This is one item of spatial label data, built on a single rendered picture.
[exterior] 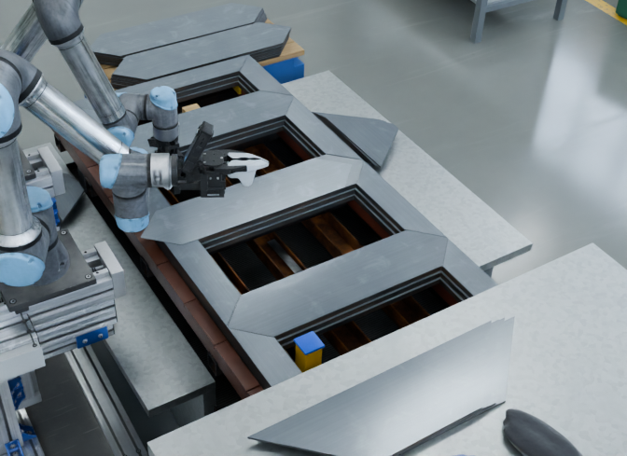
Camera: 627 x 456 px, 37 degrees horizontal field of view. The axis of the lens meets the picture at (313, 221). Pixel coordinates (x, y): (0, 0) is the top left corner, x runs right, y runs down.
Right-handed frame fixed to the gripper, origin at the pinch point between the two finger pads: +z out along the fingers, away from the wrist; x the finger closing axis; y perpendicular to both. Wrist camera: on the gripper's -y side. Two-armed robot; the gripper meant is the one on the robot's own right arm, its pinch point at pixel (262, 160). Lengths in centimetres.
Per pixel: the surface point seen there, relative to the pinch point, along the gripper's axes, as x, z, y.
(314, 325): -16, 15, 59
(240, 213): -61, -5, 51
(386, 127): -118, 49, 51
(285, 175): -79, 10, 49
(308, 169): -83, 18, 48
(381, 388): 28, 25, 42
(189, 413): -24, -20, 97
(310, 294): -26, 14, 56
